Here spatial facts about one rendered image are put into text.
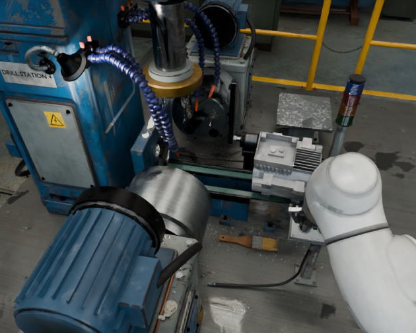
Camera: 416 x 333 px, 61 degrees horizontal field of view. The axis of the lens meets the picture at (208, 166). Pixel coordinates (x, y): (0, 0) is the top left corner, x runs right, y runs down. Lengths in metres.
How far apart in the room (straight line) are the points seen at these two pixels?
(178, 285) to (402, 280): 0.41
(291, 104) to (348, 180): 1.20
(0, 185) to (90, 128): 1.29
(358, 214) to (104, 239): 0.40
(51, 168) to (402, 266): 1.02
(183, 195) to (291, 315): 0.49
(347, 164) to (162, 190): 0.51
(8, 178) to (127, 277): 1.76
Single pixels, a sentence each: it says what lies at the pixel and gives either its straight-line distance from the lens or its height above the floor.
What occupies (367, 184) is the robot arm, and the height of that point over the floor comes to 1.46.
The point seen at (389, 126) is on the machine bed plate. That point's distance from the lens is 1.95.
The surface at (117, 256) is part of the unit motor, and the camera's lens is 0.60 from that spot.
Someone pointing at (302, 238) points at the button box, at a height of 1.05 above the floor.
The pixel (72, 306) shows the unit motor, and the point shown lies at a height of 1.35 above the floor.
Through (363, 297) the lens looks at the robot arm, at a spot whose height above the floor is 1.34.
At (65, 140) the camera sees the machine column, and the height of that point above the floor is 1.18.
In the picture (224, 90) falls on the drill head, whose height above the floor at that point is 1.14.
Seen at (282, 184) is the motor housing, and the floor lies 1.02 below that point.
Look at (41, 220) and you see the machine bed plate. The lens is 1.45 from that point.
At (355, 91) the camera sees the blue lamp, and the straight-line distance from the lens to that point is 1.37.
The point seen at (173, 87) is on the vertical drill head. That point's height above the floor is 1.33.
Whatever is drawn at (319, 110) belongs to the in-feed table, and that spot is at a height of 0.92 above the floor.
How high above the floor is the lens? 1.83
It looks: 43 degrees down
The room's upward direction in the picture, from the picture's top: straight up
